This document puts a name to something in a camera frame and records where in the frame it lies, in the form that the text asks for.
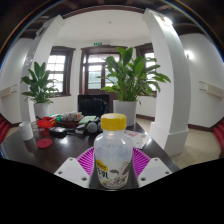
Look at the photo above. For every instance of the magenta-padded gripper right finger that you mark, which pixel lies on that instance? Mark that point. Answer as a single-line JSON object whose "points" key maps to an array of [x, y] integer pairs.
{"points": [[153, 170]]}

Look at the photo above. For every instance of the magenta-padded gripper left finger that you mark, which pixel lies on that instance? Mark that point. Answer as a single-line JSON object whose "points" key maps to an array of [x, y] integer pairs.
{"points": [[71, 171]]}

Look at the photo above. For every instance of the yellow-capped clear drink bottle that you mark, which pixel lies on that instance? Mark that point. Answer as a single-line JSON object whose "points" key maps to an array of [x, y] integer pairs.
{"points": [[113, 150]]}

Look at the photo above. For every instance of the printed paper leaflet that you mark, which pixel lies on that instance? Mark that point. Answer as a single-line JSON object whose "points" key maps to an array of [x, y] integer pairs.
{"points": [[137, 139]]}

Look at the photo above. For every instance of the flat round red coaster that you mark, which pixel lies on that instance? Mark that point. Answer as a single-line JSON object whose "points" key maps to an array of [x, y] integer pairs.
{"points": [[44, 143]]}

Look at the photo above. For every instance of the black pouch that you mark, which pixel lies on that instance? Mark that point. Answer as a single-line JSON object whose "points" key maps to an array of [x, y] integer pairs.
{"points": [[57, 131]]}

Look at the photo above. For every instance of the grey-headed microphone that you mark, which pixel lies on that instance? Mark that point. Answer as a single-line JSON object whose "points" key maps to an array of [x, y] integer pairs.
{"points": [[99, 126], [92, 127]]}

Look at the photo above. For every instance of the box of snack packets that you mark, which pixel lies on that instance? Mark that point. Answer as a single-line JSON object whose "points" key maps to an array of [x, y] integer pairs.
{"points": [[71, 117]]}

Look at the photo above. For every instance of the green flat packet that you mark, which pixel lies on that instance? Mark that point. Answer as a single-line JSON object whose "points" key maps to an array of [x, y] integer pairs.
{"points": [[87, 119]]}

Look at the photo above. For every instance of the red plastic box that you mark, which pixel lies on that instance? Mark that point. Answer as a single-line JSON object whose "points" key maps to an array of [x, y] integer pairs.
{"points": [[46, 122]]}

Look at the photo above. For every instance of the white speckled cup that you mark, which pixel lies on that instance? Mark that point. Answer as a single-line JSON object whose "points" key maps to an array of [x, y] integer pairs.
{"points": [[26, 130]]}

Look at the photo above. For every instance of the large potted green plant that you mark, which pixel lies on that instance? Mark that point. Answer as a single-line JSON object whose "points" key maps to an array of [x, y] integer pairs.
{"points": [[125, 111]]}

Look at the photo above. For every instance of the small potted green plant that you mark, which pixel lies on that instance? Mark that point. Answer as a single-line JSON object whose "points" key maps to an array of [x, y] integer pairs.
{"points": [[41, 109]]}

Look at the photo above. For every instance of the black chair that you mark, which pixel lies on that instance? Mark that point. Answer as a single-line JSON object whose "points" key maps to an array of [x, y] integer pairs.
{"points": [[92, 105]]}

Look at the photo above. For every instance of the dark wooden double door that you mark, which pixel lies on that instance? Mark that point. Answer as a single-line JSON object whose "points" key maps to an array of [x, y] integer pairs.
{"points": [[94, 71]]}

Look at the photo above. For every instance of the dark-framed window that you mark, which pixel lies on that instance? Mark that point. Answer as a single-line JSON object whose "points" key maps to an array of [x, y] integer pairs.
{"points": [[150, 56], [56, 66]]}

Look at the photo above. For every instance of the green exit sign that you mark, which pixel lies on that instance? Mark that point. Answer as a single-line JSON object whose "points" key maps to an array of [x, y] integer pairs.
{"points": [[97, 43]]}

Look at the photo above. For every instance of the white wall-mounted unit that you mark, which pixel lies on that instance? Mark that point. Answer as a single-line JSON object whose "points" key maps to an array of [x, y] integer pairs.
{"points": [[211, 89], [7, 90]]}

